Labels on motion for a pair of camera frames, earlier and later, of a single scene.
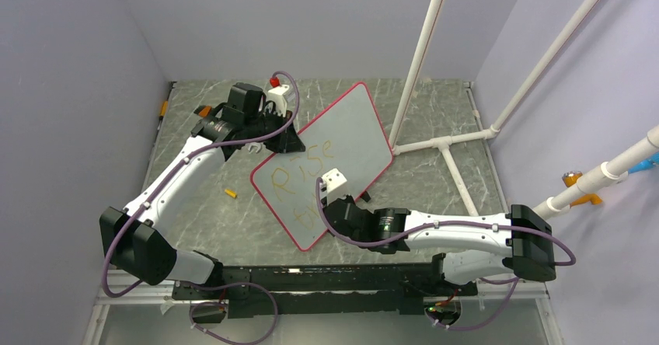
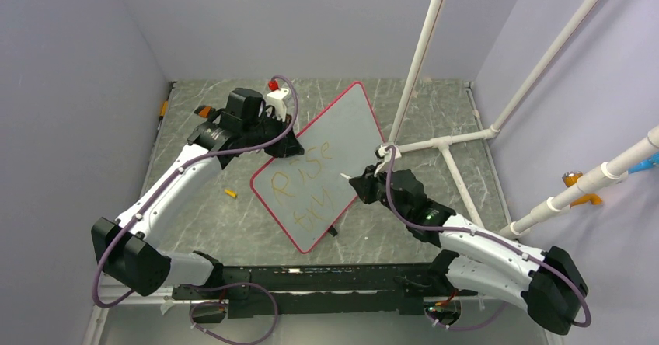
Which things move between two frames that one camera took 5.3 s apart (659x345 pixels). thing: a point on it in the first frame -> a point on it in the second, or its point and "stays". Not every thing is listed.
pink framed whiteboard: (350, 137) stays
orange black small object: (203, 111) stays
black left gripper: (287, 142) stays
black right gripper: (347, 197) -> (365, 183)
